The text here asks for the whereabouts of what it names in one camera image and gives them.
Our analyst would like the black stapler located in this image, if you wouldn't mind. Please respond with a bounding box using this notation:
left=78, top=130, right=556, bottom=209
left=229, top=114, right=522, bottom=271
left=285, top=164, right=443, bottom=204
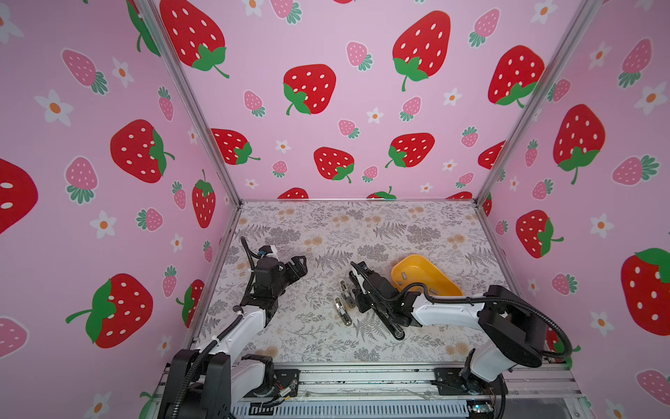
left=360, top=286, right=405, bottom=340

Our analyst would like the beige mini stapler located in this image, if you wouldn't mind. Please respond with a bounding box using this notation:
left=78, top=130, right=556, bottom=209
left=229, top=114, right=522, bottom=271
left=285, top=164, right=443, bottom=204
left=340, top=280, right=357, bottom=309
left=334, top=298, right=352, bottom=326

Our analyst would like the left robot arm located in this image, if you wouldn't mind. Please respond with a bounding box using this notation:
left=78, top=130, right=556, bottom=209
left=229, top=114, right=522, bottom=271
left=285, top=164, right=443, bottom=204
left=157, top=237, right=308, bottom=418

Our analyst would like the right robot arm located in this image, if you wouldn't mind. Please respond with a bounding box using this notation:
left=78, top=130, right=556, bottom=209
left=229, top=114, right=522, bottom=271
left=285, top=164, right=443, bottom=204
left=349, top=255, right=574, bottom=392

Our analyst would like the yellow plastic tray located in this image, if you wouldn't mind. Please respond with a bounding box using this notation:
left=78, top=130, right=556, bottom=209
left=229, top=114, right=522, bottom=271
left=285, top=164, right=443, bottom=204
left=391, top=254, right=463, bottom=297

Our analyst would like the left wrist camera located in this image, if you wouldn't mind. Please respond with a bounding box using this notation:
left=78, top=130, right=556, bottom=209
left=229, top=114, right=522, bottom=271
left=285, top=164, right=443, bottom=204
left=258, top=244, right=279, bottom=259

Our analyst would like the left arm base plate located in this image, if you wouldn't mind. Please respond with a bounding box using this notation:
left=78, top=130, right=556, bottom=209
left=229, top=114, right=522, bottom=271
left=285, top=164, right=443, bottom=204
left=231, top=368, right=300, bottom=402

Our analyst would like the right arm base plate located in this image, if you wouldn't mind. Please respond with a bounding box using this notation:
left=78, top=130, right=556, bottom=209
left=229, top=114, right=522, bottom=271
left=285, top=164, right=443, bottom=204
left=430, top=368, right=509, bottom=396

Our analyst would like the aluminium frame rail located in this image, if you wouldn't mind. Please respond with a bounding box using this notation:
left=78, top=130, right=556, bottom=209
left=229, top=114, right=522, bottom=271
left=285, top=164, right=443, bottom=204
left=143, top=362, right=595, bottom=419

